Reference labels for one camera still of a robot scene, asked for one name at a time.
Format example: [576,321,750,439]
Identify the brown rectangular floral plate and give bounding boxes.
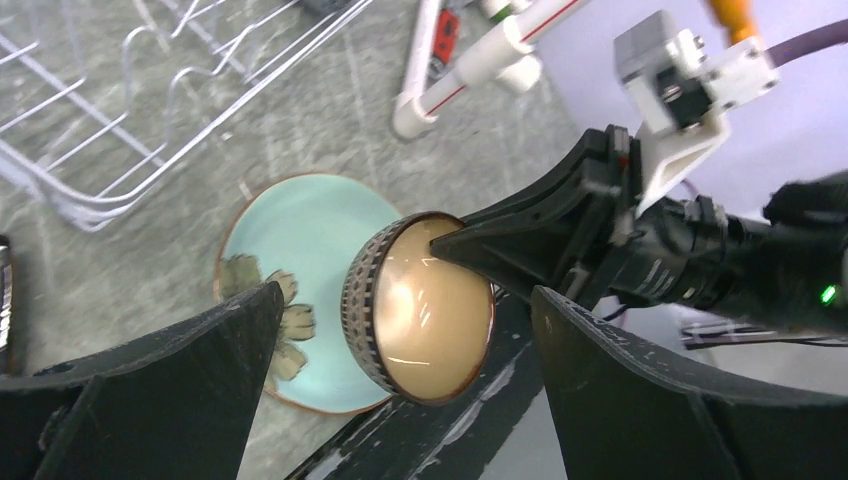
[1,235,14,376]

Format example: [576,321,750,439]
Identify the brown patterned ceramic bowl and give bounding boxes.
[340,211,495,406]

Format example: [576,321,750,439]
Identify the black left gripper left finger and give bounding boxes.
[1,283,284,479]

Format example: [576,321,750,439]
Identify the red handled adjustable wrench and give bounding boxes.
[428,5,460,82]

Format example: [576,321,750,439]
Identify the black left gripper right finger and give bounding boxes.
[531,286,847,479]

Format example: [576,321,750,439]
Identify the white wire dish rack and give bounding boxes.
[1,1,366,232]

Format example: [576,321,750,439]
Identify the teal flower ceramic plate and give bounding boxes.
[213,173,401,415]

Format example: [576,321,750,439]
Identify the orange pipe fitting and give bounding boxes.
[706,0,759,45]

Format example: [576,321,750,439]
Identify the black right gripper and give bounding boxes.
[431,125,721,309]

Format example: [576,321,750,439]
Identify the white PVC pipe frame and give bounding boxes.
[392,1,583,139]

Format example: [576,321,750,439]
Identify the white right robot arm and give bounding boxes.
[431,126,847,334]

